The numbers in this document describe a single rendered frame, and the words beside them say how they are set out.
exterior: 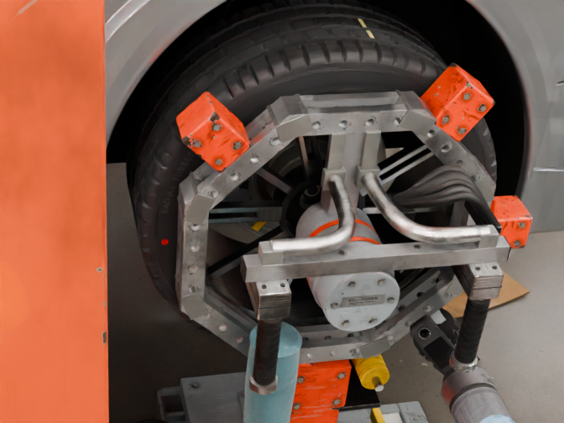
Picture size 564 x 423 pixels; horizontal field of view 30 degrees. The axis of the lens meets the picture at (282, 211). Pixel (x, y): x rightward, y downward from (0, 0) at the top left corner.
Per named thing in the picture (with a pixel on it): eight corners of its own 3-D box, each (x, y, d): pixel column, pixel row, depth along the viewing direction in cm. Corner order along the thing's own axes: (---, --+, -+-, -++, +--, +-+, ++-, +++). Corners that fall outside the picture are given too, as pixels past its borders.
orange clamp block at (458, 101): (443, 120, 179) (479, 80, 176) (460, 144, 173) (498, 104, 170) (415, 101, 176) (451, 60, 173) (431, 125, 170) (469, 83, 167)
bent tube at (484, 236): (451, 179, 178) (463, 124, 172) (496, 248, 163) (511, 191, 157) (352, 185, 174) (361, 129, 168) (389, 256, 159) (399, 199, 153)
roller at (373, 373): (349, 299, 227) (352, 278, 224) (391, 397, 204) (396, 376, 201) (323, 301, 226) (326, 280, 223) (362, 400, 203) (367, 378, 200)
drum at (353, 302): (361, 253, 192) (371, 190, 184) (398, 332, 175) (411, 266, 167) (285, 259, 188) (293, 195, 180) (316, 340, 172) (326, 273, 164)
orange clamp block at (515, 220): (464, 227, 195) (509, 224, 197) (480, 253, 189) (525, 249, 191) (471, 196, 191) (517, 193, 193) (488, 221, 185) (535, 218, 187)
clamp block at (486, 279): (477, 263, 172) (483, 237, 169) (498, 299, 165) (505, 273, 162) (448, 265, 171) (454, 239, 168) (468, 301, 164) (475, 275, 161)
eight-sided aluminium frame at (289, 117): (445, 327, 208) (502, 85, 176) (456, 350, 203) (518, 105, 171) (171, 353, 195) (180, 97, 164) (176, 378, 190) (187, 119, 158)
